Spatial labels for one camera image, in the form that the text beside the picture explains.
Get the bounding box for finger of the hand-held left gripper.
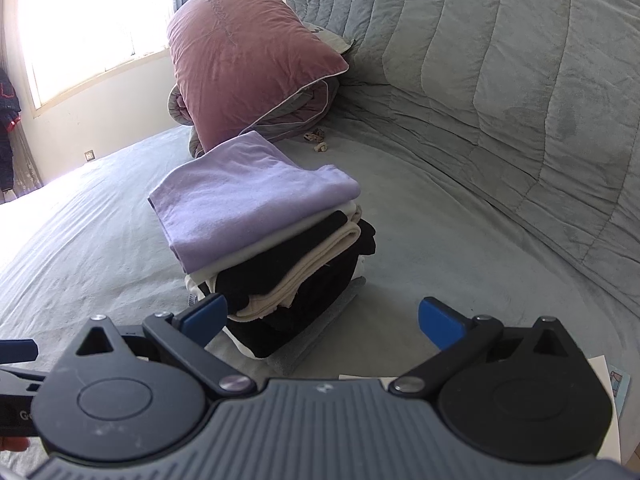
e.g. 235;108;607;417
0;339;40;364

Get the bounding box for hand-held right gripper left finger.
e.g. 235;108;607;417
74;294;257;395

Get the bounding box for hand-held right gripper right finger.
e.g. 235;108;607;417
389;296;582;397

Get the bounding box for lilac pants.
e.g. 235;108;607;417
147;131;362;273

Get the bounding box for dark hanging clothes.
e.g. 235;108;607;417
0;67;23;191

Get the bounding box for person's left hand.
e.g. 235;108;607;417
0;436;32;456

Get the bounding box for white folded garment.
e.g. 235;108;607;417
185;199;363;288

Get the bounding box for cream folded garment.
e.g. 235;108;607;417
235;259;367;359

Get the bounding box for beige folded garment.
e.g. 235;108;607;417
230;224;362;322

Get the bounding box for beige paper sheet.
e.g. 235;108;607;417
339;354;627;463

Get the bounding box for folded grey pink quilt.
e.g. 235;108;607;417
167;22;357;158

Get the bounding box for grey quilted headboard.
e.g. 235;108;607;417
285;0;640;311

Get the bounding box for large pink velvet pillow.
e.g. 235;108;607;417
166;0;349;148

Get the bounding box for window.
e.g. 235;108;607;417
17;0;176;116

